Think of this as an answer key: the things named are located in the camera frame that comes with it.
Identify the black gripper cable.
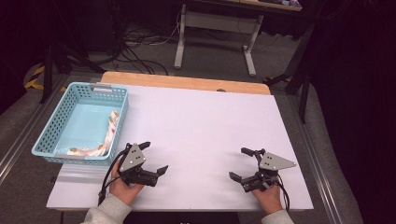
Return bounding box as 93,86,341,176
97,143,132,207
275,173,291,213

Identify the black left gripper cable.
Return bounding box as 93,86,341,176
97,143,132,207

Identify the aluminium frame rail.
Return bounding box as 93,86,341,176
0,74,68,186
288,92,347,224

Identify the black device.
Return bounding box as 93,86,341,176
123,212,241,224

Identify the white-framed desk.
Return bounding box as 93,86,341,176
173,0,304,78

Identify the beige cloth strip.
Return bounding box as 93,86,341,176
66,110,120,158

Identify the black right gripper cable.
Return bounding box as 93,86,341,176
275,173,291,213

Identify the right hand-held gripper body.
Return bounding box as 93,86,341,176
241,148,297,193

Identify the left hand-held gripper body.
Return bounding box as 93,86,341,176
117,143,161,188

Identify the bundle of black floor cables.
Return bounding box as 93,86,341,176
106,0,171,77

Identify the white floor cable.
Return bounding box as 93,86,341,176
148,8,183,47

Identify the person's left hand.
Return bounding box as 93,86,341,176
109,160,146,207

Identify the black metal stand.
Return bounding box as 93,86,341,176
39,42,107,105
262,21,316,124

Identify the person's right hand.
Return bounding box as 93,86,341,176
249,182,285,216

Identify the light blue plastic basket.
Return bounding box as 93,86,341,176
31,81,130,166

